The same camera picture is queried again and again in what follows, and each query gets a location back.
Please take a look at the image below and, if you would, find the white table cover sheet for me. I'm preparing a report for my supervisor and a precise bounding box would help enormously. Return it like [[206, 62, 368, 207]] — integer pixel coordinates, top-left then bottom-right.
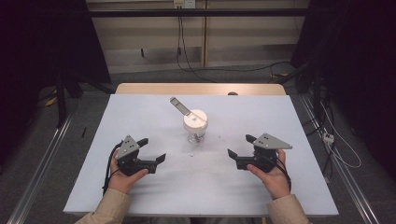
[[63, 93, 340, 217]]

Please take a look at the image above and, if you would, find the left hand-held gripper black cable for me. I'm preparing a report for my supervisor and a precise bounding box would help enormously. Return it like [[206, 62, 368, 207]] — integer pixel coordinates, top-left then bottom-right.
[[102, 140, 124, 196]]

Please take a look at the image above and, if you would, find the bundle of black cables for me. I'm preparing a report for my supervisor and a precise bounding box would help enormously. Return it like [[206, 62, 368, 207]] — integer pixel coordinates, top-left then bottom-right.
[[303, 91, 336, 175]]

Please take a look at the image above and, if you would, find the person's left hand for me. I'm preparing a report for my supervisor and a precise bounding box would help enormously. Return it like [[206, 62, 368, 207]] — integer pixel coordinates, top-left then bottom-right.
[[108, 148, 150, 195]]

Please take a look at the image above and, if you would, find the clear plastic cup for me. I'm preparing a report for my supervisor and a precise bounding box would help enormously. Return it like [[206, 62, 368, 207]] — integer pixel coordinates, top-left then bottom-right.
[[188, 130, 206, 145]]

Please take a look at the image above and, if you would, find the metal floor rail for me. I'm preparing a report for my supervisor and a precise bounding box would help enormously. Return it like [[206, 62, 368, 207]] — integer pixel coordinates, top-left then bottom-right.
[[6, 113, 74, 224], [297, 92, 382, 224]]

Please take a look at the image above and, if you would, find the black metal stand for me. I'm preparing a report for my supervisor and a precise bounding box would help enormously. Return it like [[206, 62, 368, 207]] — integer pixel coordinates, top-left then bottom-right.
[[312, 66, 323, 123], [54, 69, 85, 129]]

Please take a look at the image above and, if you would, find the black curtain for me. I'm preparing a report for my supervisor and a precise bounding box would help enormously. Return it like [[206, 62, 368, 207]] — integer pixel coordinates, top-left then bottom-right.
[[0, 0, 112, 166], [290, 0, 396, 181]]

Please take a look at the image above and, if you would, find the white wall socket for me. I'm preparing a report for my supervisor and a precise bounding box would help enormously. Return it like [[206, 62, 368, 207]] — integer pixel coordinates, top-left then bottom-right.
[[173, 0, 196, 9]]

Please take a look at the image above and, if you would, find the black horizontal metal bar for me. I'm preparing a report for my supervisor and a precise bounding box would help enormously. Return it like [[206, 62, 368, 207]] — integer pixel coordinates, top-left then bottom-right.
[[87, 7, 312, 18]]

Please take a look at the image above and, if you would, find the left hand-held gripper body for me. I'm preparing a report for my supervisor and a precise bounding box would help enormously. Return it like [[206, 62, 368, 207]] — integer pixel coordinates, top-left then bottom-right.
[[115, 134, 158, 177]]

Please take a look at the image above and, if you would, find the white power strip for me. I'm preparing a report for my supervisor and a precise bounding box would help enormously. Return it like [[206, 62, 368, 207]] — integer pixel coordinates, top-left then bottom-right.
[[322, 132, 335, 146]]

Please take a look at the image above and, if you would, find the person's right hand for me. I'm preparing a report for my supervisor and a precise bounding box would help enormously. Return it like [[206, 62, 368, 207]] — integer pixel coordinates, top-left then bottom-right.
[[247, 148, 291, 201]]

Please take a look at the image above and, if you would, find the hand-held gripper black cable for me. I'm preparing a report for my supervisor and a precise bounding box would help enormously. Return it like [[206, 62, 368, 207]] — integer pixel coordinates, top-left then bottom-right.
[[102, 140, 124, 196], [262, 155, 292, 193]]

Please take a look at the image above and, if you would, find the wooden table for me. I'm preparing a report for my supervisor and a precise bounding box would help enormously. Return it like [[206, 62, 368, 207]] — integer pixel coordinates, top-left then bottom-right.
[[115, 82, 287, 96]]

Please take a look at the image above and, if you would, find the white cable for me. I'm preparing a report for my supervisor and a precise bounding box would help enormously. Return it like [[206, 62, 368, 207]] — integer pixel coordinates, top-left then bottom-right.
[[319, 101, 362, 170]]

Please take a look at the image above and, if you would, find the right hand-held gripper black cable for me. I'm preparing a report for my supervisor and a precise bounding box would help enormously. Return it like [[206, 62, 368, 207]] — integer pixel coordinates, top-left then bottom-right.
[[262, 155, 292, 193]]

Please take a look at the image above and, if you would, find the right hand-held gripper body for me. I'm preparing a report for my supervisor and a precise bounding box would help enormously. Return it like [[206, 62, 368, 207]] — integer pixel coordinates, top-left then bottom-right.
[[235, 133, 293, 174]]

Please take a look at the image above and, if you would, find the black hanging cable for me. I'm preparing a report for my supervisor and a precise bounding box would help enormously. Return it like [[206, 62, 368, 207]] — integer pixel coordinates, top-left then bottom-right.
[[176, 7, 219, 84]]

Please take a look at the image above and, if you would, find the black floor cable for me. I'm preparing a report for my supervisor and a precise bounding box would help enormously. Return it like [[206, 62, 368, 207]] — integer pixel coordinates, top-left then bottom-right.
[[186, 61, 292, 75]]

